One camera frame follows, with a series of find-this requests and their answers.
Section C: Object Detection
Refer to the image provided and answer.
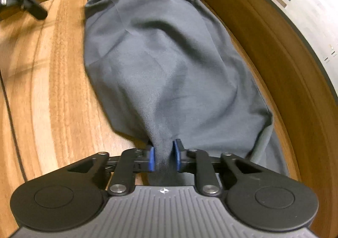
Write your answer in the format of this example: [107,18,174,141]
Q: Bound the black cable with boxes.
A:
[0,67,28,183]

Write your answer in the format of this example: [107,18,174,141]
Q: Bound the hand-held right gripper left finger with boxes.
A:
[67,146,155,197]

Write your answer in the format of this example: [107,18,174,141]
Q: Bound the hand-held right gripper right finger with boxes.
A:
[172,138,265,197]

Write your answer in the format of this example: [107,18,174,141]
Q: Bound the grey pants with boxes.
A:
[84,0,290,189]

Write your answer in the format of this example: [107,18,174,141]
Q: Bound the frosted striped glass partition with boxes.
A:
[219,0,338,92]

